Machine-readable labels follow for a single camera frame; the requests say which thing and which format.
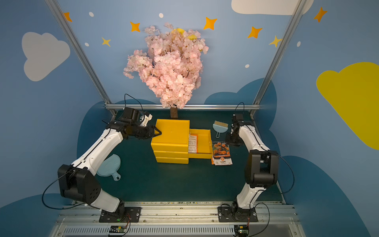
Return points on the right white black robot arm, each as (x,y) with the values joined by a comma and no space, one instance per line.
(261,170)

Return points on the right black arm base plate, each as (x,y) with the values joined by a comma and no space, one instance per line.
(232,214)

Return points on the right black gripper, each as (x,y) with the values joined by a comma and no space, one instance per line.
(233,139)

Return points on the left circuit board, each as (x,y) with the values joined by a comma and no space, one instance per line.
(117,230)

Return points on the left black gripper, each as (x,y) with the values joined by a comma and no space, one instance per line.
(151,131)

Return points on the orange flower seed bag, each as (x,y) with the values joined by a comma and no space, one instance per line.
(221,154)

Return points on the light blue hand brush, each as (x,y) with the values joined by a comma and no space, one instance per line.
(220,127)

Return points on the yellow drawer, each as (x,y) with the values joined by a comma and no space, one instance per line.
(204,144)

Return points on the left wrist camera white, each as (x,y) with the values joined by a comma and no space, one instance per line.
(145,118)

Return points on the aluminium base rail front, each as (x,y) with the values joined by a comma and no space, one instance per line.
(181,219)

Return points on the light blue dustpan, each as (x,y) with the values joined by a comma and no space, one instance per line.
(109,167)

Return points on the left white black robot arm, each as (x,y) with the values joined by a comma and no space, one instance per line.
(77,181)

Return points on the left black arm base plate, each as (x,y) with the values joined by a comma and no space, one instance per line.
(122,215)

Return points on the right circuit board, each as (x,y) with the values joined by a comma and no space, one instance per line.
(241,231)

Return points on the pink blossom artificial tree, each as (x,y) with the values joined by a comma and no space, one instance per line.
(172,65)

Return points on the yellow drawer cabinet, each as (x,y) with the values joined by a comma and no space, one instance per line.
(172,146)

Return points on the circuit board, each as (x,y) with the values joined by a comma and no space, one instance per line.
(241,231)
(117,230)

